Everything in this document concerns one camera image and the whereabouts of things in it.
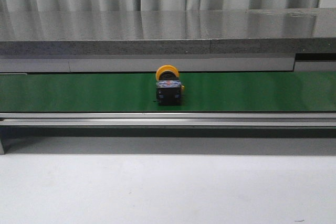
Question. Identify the grey conveyor support leg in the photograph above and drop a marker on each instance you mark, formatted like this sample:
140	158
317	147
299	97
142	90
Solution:
4	144

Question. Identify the green conveyor belt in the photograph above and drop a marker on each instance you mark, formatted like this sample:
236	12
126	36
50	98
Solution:
135	92

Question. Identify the grey stone slab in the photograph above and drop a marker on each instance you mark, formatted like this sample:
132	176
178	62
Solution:
308	30

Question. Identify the aluminium conveyor front rail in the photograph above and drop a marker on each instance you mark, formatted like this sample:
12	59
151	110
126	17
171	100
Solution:
171	119

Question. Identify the yellow black push button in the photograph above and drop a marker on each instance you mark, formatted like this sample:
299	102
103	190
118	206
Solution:
169	89

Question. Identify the grey rear guide rail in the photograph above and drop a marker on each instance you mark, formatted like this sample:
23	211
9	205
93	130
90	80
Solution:
184	63

